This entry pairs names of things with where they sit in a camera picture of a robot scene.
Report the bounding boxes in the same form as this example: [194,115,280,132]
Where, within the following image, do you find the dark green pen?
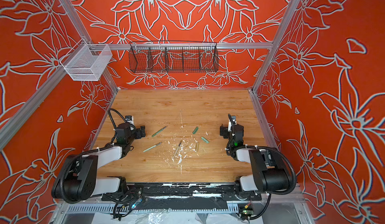
[151,126,167,137]

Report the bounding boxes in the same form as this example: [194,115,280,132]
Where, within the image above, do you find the dark green pen cap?
[192,126,199,134]

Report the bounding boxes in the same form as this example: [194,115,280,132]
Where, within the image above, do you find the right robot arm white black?
[220,123,297,195]

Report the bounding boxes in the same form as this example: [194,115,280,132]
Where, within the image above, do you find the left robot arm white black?
[51,122,146,204]

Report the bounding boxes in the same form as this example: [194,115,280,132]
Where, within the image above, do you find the light green pen cap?
[201,136,209,143]

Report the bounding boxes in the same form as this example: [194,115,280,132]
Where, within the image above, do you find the beige pen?
[172,140,183,159]

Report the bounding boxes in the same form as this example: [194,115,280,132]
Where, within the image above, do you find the white mesh basket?
[60,44,112,81]

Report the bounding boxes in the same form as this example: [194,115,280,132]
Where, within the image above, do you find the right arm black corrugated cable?
[226,114,298,196]

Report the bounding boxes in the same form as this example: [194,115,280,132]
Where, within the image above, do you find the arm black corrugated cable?
[51,108,130,204]
[226,114,298,196]

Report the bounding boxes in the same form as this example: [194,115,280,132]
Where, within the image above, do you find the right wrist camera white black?
[228,116,236,132]

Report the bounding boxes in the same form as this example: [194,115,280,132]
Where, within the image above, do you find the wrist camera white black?
[228,116,236,132]
[125,115,134,125]

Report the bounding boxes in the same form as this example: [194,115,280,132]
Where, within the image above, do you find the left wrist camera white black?
[125,115,134,125]

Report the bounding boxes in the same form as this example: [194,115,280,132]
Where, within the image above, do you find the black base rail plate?
[101,183,262,212]

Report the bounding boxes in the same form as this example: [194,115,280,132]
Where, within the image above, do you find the white slotted cable duct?
[65,204,239,215]

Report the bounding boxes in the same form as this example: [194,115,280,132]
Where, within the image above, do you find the black wire basket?
[128,41,219,74]

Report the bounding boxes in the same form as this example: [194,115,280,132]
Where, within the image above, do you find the aluminium frame bar back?
[106,43,273,51]

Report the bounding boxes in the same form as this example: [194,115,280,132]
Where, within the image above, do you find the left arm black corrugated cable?
[51,108,130,204]

